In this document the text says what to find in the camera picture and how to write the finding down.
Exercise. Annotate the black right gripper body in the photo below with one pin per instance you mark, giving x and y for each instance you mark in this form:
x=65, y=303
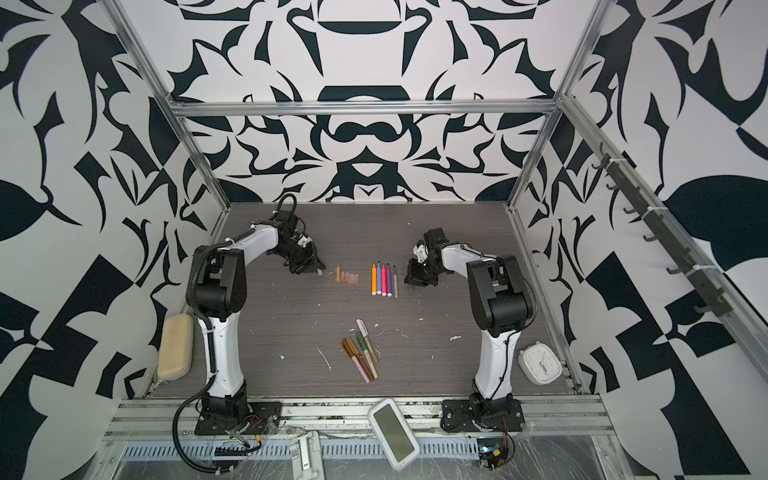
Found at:
x=423, y=274

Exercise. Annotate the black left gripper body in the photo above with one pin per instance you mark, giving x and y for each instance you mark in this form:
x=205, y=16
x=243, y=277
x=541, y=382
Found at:
x=302, y=259

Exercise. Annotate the purple highlighter pen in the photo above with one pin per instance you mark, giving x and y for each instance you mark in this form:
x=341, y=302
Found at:
x=389, y=281

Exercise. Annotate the pink red highlighter pen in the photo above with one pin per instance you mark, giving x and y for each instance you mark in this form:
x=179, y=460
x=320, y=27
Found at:
x=384, y=284

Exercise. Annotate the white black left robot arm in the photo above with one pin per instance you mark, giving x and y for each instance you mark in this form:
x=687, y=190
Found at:
x=217, y=292

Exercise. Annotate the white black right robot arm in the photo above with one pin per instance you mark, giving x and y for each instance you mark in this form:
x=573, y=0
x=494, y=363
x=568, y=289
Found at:
x=500, y=302

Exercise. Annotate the light pink cap brown marker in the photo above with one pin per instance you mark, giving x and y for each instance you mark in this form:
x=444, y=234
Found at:
x=363, y=330

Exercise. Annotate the gold cap brown marker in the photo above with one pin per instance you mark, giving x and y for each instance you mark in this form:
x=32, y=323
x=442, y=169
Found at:
x=363, y=361

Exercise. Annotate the white square alarm clock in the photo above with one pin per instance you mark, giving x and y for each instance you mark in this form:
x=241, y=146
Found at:
x=539, y=364

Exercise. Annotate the beige sponge block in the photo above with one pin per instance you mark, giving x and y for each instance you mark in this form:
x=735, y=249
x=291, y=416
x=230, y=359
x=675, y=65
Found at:
x=176, y=348

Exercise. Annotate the white tablet device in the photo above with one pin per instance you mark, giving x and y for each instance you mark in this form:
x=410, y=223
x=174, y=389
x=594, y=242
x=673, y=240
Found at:
x=394, y=434

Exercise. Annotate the aluminium horizontal back bar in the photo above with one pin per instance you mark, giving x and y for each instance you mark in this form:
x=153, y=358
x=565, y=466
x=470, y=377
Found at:
x=370, y=107

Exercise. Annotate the small circuit board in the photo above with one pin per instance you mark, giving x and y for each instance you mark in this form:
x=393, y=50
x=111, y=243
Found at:
x=493, y=453

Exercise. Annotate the grey hook rack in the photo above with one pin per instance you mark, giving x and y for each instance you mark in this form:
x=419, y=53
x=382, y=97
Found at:
x=667, y=231

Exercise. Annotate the aluminium corner post back left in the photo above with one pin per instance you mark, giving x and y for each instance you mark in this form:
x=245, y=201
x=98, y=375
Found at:
x=131, y=41

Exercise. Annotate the aluminium corner post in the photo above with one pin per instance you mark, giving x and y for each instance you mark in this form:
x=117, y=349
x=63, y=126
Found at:
x=584, y=48
x=131, y=41

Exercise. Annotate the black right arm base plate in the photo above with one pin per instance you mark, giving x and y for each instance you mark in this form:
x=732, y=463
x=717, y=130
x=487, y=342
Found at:
x=462, y=415

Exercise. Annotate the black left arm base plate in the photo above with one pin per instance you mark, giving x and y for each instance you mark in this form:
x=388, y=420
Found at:
x=255, y=419

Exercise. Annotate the aluminium corner post back right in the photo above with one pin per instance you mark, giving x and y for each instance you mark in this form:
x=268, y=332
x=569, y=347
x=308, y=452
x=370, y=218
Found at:
x=584, y=48

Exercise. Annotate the white bracket front rail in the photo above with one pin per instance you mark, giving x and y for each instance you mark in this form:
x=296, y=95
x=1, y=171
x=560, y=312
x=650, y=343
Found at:
x=306, y=457

